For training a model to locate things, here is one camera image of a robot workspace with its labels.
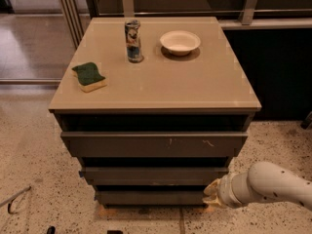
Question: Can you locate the grey top drawer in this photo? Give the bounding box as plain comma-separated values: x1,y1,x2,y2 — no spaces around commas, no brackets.
60,132,248,158

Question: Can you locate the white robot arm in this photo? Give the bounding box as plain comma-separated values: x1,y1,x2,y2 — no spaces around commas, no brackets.
203,162,312,211

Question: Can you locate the green yellow sponge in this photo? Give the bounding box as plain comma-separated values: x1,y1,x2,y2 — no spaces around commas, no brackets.
71,62,106,93

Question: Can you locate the grey drawer cabinet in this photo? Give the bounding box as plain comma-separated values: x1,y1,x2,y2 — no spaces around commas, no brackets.
49,18,261,193

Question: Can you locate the grey drawer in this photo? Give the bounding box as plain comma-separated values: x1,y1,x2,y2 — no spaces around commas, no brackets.
60,132,248,158
79,167,228,186
95,191,205,206

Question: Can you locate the white bowl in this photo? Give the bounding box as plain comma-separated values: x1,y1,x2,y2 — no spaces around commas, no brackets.
160,30,201,57

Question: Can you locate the grey bottom drawer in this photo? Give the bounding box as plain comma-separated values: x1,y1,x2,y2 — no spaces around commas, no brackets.
95,191,205,206

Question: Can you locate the metal railing frame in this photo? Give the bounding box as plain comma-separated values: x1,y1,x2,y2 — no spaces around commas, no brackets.
59,0,312,45

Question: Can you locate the grey middle drawer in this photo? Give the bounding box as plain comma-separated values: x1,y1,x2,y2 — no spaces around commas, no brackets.
79,167,228,186

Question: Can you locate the blue white drink can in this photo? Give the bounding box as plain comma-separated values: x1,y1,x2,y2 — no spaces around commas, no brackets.
125,19,143,63

